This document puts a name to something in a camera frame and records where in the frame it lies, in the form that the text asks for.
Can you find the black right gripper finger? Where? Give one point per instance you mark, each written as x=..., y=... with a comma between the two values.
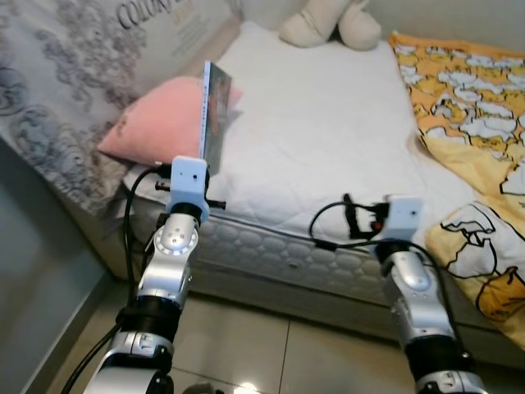
x=348, y=213

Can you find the dark red green book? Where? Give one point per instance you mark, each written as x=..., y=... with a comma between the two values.
x=215, y=115

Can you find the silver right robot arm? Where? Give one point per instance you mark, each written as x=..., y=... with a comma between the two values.
x=414, y=304

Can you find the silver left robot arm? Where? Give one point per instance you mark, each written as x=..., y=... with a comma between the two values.
x=164, y=279

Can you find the white quilted mattress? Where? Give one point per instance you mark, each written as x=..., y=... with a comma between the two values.
x=328, y=131

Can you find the pink pillow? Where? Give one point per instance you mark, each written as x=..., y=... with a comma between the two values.
x=156, y=123

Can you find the grey bed base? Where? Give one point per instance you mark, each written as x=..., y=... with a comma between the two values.
x=328, y=316

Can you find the yellow cartoon egg blanket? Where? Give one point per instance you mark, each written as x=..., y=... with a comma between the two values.
x=476, y=107

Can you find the beige plush toy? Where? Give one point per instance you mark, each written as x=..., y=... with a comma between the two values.
x=328, y=25

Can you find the grey floral headboard cover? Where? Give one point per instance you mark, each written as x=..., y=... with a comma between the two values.
x=66, y=74

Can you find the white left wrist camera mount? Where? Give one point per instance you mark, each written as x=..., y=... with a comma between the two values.
x=189, y=185

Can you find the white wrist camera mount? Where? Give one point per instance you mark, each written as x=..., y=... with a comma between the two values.
x=404, y=217
x=189, y=185

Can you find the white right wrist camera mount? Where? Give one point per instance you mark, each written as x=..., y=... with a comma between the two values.
x=404, y=217

